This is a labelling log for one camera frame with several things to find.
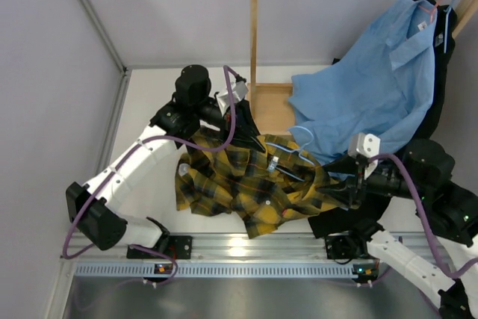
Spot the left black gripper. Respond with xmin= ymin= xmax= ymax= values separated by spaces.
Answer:
xmin=193 ymin=95 xmax=267 ymax=153

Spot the black mounting plate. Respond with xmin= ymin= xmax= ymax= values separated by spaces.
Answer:
xmin=126 ymin=235 xmax=193 ymax=260
xmin=325 ymin=235 xmax=370 ymax=264

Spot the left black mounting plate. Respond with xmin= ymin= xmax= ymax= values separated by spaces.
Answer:
xmin=126 ymin=235 xmax=193 ymax=260

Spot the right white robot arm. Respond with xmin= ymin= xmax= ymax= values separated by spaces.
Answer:
xmin=309 ymin=133 xmax=477 ymax=318

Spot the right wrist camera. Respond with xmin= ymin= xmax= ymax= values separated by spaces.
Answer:
xmin=347 ymin=132 xmax=381 ymax=179

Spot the light blue shirt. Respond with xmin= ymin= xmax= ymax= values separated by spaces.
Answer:
xmin=287 ymin=0 xmax=438 ymax=167

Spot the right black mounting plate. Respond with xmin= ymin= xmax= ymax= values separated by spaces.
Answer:
xmin=325 ymin=235 xmax=370 ymax=264

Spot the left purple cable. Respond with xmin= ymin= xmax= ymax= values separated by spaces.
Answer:
xmin=61 ymin=65 xmax=240 ymax=285

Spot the purple cable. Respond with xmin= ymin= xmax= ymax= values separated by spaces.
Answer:
xmin=61 ymin=65 xmax=240 ymax=285
xmin=369 ymin=152 xmax=478 ymax=280

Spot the black garment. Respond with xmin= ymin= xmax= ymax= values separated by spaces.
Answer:
xmin=308 ymin=0 xmax=459 ymax=239

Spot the blue wire hanger right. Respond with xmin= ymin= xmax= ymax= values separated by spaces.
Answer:
xmin=443 ymin=0 xmax=456 ymax=54

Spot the slotted cable duct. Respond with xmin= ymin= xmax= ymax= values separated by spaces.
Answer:
xmin=75 ymin=262 xmax=378 ymax=279

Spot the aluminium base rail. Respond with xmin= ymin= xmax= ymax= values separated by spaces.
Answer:
xmin=59 ymin=232 xmax=464 ymax=260

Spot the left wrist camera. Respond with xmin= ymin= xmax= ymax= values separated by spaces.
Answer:
xmin=215 ymin=81 xmax=249 ymax=116

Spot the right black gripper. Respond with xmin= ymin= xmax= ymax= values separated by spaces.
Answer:
xmin=315 ymin=151 xmax=428 ymax=205

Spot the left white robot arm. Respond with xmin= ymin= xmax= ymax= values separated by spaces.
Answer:
xmin=66 ymin=65 xmax=265 ymax=258

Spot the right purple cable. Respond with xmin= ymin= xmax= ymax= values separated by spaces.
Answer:
xmin=369 ymin=152 xmax=478 ymax=280

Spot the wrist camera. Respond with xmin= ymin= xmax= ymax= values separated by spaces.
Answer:
xmin=347 ymin=132 xmax=381 ymax=179
xmin=215 ymin=81 xmax=249 ymax=116

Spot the yellow black plaid shirt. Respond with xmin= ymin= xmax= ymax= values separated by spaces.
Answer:
xmin=175 ymin=127 xmax=351 ymax=238

